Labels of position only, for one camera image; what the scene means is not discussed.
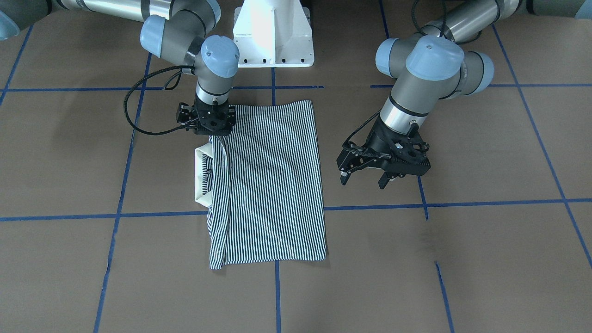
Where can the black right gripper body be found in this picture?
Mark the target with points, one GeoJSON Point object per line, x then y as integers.
{"type": "Point", "coordinates": [185, 115]}

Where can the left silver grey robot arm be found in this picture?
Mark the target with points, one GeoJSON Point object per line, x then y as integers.
{"type": "Point", "coordinates": [430, 66]}

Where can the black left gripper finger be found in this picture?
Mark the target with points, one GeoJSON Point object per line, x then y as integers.
{"type": "Point", "coordinates": [352, 159]}
{"type": "Point", "coordinates": [385, 178]}

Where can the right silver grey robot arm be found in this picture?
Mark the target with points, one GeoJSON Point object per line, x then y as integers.
{"type": "Point", "coordinates": [177, 31]}

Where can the navy white striped polo shirt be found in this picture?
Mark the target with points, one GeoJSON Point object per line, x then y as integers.
{"type": "Point", "coordinates": [262, 187]}

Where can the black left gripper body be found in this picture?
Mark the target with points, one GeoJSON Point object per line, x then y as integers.
{"type": "Point", "coordinates": [377, 139]}

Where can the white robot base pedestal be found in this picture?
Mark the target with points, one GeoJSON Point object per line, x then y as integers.
{"type": "Point", "coordinates": [274, 34]}

